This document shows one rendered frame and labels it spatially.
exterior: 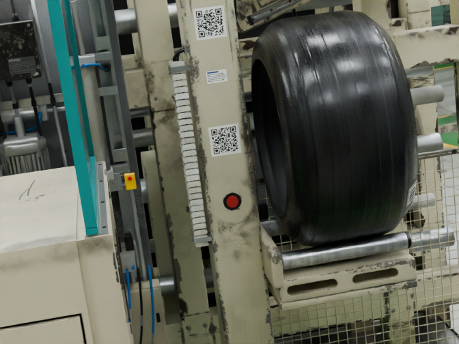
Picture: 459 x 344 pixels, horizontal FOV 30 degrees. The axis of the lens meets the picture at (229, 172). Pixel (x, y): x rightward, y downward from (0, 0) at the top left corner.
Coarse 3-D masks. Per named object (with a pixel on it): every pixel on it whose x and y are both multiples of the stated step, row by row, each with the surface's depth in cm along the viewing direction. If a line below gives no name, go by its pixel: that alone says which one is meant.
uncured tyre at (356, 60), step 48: (288, 48) 202; (336, 48) 201; (384, 48) 202; (288, 96) 198; (336, 96) 196; (384, 96) 197; (288, 144) 200; (336, 144) 195; (384, 144) 197; (288, 192) 207; (336, 192) 199; (384, 192) 202; (336, 240) 215
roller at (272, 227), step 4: (268, 220) 244; (272, 220) 243; (276, 220) 243; (264, 224) 242; (268, 224) 242; (272, 224) 242; (276, 224) 242; (264, 228) 241; (268, 228) 241; (272, 228) 241; (276, 228) 242; (268, 232) 241; (272, 232) 242; (276, 232) 242; (280, 232) 242
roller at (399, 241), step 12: (360, 240) 218; (372, 240) 218; (384, 240) 218; (396, 240) 218; (408, 240) 218; (288, 252) 216; (300, 252) 215; (312, 252) 215; (324, 252) 216; (336, 252) 216; (348, 252) 216; (360, 252) 217; (372, 252) 217; (384, 252) 219; (288, 264) 214; (300, 264) 215; (312, 264) 216
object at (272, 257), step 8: (264, 232) 225; (264, 240) 218; (272, 240) 218; (264, 248) 216; (272, 248) 212; (264, 256) 218; (272, 256) 209; (280, 256) 210; (264, 264) 220; (272, 264) 210; (280, 264) 210; (272, 272) 211; (280, 272) 211; (272, 280) 212; (280, 280) 211
